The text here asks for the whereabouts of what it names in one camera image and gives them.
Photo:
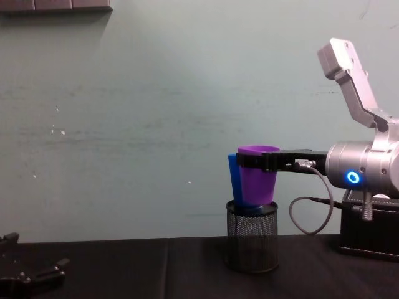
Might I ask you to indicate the dark wall-mounted frame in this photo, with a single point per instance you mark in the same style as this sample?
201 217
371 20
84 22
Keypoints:
56 4

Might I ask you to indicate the black table cloth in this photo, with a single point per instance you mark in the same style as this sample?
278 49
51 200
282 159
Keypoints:
156 271

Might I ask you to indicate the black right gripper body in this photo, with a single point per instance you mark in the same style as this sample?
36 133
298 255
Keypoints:
307 154

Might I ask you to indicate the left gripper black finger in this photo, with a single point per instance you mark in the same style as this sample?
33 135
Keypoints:
9 239
51 270

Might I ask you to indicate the black mesh pen holder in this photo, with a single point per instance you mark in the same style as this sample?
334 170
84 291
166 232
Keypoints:
252 240

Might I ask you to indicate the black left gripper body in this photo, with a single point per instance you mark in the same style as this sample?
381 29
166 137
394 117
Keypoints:
12 281

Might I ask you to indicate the black box with white stitching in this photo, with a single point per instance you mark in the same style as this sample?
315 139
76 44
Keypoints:
371 233

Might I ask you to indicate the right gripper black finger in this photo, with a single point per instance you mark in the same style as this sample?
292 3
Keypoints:
270 162

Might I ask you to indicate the pale green wall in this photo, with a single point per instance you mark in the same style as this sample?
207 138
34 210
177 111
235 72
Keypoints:
156 102

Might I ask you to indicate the blue plastic cup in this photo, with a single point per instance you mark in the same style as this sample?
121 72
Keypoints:
234 177

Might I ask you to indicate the purple plastic cup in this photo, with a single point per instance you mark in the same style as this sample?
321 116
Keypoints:
258 187

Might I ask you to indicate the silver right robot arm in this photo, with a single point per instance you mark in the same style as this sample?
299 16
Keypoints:
358 93

